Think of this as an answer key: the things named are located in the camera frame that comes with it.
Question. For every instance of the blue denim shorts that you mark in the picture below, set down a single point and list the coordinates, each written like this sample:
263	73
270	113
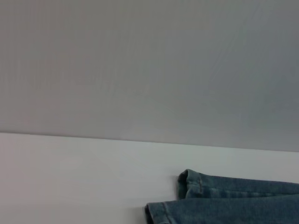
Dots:
222	200

